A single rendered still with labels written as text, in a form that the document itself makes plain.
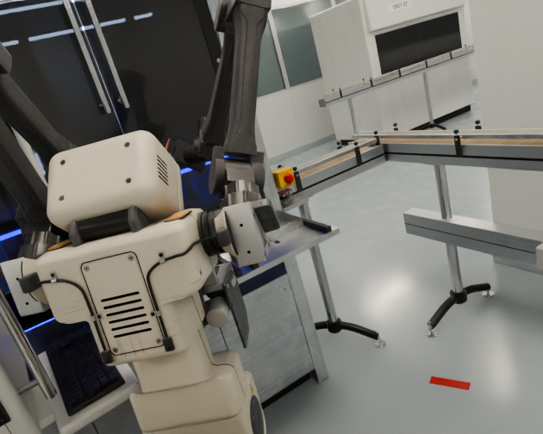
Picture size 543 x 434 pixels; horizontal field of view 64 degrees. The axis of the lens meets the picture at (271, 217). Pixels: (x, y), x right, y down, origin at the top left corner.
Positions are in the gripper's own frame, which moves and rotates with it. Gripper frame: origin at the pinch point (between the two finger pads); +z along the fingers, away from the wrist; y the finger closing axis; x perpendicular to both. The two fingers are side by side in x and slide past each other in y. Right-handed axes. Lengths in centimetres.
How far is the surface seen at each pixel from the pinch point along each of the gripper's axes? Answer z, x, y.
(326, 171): 5, -22, -78
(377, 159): -3, -37, -104
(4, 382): -21, 66, 37
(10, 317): -23, 52, 40
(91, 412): -22, 72, 18
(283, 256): -28.3, 25.1, -29.1
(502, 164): -64, -27, -99
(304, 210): 13, -4, -77
